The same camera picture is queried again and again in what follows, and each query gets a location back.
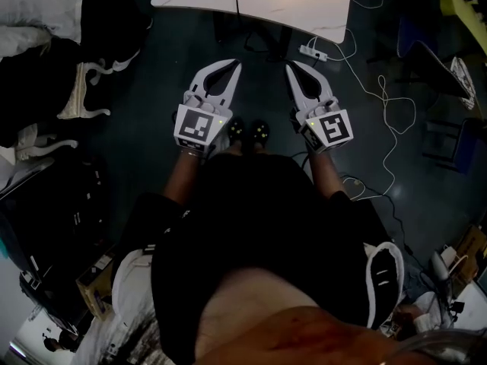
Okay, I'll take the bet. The person's black slipper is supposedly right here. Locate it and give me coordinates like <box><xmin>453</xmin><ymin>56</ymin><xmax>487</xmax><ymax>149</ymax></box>
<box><xmin>227</xmin><ymin>116</ymin><xmax>247</xmax><ymax>146</ymax></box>
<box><xmin>249</xmin><ymin>119</ymin><xmax>271</xmax><ymax>146</ymax></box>

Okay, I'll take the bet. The yellow green table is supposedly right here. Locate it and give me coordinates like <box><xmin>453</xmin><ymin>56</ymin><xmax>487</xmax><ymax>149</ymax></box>
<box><xmin>433</xmin><ymin>0</ymin><xmax>487</xmax><ymax>52</ymax></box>

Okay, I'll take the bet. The black garment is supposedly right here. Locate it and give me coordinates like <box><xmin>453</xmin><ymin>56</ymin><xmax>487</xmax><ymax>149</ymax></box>
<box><xmin>0</xmin><ymin>0</ymin><xmax>153</xmax><ymax>148</ymax></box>

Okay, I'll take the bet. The white cloth bag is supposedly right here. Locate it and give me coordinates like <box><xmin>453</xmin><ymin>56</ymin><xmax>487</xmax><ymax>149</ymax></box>
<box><xmin>111</xmin><ymin>247</ymin><xmax>157</xmax><ymax>319</ymax></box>

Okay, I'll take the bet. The white mesh panel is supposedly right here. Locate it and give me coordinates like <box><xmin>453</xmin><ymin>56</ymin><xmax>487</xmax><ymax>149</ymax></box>
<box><xmin>450</xmin><ymin>56</ymin><xmax>477</xmax><ymax>110</ymax></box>

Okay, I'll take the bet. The person's black clothing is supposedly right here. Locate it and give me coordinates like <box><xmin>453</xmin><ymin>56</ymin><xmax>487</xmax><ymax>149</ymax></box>
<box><xmin>151</xmin><ymin>154</ymin><xmax>400</xmax><ymax>365</ymax></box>

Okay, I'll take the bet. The plain cardboard box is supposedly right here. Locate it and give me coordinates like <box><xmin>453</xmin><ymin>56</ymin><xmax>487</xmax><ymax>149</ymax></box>
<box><xmin>454</xmin><ymin>224</ymin><xmax>487</xmax><ymax>281</ymax></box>

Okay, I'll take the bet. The long white cable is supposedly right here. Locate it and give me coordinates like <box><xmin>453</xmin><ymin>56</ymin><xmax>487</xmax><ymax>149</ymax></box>
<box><xmin>311</xmin><ymin>28</ymin><xmax>418</xmax><ymax>201</ymax></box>

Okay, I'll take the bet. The white power strip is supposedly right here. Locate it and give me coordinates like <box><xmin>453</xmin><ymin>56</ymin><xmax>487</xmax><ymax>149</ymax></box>
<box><xmin>298</xmin><ymin>43</ymin><xmax>330</xmax><ymax>62</ymax></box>

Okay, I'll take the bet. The black table base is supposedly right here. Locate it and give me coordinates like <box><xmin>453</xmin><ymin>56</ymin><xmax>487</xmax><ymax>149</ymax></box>
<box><xmin>212</xmin><ymin>11</ymin><xmax>294</xmax><ymax>62</ymax></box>

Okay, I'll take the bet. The person's right black slipper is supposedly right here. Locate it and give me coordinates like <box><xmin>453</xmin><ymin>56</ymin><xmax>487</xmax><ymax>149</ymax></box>
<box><xmin>249</xmin><ymin>119</ymin><xmax>271</xmax><ymax>146</ymax></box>

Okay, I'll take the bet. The white ornate furniture leg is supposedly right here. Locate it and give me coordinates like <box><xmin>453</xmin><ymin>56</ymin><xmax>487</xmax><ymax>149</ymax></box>
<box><xmin>14</xmin><ymin>123</ymin><xmax>79</xmax><ymax>163</ymax></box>
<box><xmin>56</xmin><ymin>59</ymin><xmax>142</xmax><ymax>120</ymax></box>

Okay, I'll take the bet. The white bedding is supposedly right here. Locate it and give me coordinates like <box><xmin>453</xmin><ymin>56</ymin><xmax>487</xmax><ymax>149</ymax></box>
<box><xmin>0</xmin><ymin>0</ymin><xmax>91</xmax><ymax>59</ymax></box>

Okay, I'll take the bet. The blue chair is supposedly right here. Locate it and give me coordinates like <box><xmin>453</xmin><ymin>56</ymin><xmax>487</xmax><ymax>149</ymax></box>
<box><xmin>422</xmin><ymin>118</ymin><xmax>487</xmax><ymax>174</ymax></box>

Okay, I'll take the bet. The person's chest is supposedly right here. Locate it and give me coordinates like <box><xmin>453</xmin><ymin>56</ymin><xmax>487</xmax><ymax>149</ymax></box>
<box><xmin>196</xmin><ymin>268</ymin><xmax>419</xmax><ymax>365</ymax></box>

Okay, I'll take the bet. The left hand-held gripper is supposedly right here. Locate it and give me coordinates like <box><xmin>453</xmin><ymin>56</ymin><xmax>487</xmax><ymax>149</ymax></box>
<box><xmin>173</xmin><ymin>59</ymin><xmax>244</xmax><ymax>155</ymax></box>

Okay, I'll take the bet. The dark office chair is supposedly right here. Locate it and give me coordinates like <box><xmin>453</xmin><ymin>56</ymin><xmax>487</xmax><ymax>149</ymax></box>
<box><xmin>395</xmin><ymin>13</ymin><xmax>476</xmax><ymax>110</ymax></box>

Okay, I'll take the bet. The white round appliance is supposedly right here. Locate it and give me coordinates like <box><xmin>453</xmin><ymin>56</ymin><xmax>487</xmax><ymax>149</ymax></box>
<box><xmin>431</xmin><ymin>247</ymin><xmax>469</xmax><ymax>283</ymax></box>

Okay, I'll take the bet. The large black case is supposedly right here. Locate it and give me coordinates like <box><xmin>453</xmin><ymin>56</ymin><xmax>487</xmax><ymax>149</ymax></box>
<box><xmin>0</xmin><ymin>157</ymin><xmax>119</xmax><ymax>334</ymax></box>

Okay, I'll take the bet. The person's right forearm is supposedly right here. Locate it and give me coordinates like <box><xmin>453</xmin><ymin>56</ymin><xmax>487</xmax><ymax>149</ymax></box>
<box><xmin>307</xmin><ymin>150</ymin><xmax>349</xmax><ymax>201</ymax></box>

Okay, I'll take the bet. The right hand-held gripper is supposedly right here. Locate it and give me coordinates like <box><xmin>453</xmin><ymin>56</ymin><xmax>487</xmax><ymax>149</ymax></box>
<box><xmin>285</xmin><ymin>61</ymin><xmax>355</xmax><ymax>154</ymax></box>

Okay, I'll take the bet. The person's left black slipper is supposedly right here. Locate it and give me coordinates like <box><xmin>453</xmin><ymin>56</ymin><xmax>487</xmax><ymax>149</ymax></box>
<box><xmin>227</xmin><ymin>116</ymin><xmax>247</xmax><ymax>146</ymax></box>

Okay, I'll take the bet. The person's left forearm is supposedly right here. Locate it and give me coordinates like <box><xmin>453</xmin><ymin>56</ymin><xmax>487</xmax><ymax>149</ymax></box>
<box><xmin>163</xmin><ymin>150</ymin><xmax>205</xmax><ymax>207</ymax></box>

